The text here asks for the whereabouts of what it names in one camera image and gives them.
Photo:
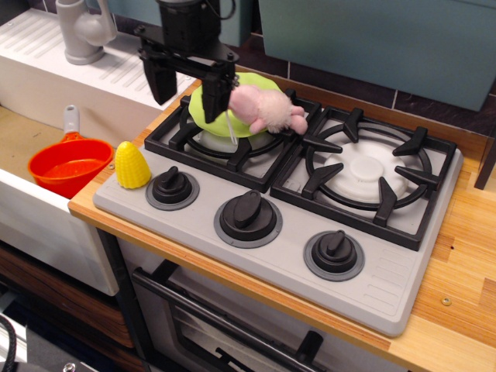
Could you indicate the grey toy faucet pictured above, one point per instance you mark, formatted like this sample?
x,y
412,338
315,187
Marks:
x,y
85,34

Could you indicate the white toy sink unit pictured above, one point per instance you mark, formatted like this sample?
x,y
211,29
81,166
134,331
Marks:
x,y
37,83

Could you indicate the black left stove knob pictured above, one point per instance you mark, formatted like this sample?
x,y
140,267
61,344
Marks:
x,y
172,190

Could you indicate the yellow toy corn cob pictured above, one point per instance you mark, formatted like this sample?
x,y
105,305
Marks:
x,y
131,168

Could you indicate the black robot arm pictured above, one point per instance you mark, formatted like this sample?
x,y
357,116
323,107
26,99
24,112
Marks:
x,y
190,4

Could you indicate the pink plush bunny toy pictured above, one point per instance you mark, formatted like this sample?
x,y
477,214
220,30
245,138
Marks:
x,y
269,110

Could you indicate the orange plastic saucepan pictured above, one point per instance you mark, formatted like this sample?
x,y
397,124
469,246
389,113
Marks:
x,y
67,166

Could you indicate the black left burner grate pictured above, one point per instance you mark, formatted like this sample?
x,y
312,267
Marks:
x,y
252,162

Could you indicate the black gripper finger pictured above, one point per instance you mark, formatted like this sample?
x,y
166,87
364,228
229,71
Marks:
x,y
162,81
216,92

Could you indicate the black middle stove knob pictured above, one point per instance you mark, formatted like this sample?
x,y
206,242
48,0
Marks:
x,y
248,221

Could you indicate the lime green plastic plate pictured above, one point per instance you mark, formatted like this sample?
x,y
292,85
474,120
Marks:
x,y
227,124

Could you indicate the black burner grate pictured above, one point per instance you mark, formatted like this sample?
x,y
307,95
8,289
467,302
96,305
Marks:
x,y
252,162
383,180

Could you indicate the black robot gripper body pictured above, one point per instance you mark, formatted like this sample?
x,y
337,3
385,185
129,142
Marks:
x,y
187,41

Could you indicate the grey toy stove top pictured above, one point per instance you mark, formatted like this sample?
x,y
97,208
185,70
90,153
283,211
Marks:
x,y
380,297

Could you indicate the toy oven door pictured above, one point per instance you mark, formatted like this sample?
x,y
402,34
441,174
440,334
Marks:
x,y
209,327

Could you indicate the black right stove knob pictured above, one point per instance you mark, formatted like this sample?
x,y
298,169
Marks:
x,y
334,256

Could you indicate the black right burner grate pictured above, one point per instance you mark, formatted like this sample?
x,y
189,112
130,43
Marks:
x,y
383,180

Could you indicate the black stove knob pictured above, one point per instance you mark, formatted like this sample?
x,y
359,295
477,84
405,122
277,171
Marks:
x,y
334,256
172,190
248,221

